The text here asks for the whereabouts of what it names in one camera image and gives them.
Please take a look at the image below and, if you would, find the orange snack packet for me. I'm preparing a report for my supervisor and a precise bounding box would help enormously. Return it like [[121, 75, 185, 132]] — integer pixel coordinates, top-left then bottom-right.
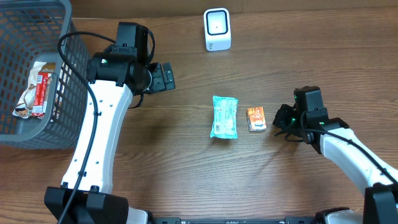
[[246, 106, 267, 132]]

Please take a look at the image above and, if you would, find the teal tissue packet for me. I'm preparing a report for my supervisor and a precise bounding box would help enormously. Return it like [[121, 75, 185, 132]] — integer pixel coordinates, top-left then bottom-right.
[[210, 95, 239, 139]]

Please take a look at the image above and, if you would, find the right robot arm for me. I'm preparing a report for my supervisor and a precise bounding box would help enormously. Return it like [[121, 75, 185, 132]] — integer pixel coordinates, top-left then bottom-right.
[[272, 86, 397, 224]]

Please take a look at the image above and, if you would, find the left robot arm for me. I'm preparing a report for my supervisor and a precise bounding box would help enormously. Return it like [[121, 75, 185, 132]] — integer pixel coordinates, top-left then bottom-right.
[[44, 22, 175, 224]]

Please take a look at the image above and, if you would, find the white barcode scanner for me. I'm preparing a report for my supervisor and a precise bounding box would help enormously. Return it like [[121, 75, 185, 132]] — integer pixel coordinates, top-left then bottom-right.
[[203, 7, 232, 52]]

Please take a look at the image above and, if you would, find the red snack bar wrapper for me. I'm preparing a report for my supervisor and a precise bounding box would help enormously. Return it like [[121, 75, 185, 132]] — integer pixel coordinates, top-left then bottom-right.
[[32, 72, 52, 119]]

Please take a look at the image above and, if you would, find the grey plastic mesh basket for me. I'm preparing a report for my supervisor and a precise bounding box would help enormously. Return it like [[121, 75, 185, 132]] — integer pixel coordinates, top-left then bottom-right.
[[1, 1, 87, 149]]

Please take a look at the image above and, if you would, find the white brown snack packet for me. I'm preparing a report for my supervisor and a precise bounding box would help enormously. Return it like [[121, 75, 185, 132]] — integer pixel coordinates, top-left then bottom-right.
[[12, 62, 55, 119]]

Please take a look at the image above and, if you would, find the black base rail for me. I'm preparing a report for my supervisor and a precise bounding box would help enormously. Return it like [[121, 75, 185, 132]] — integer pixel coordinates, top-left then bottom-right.
[[150, 217, 317, 224]]

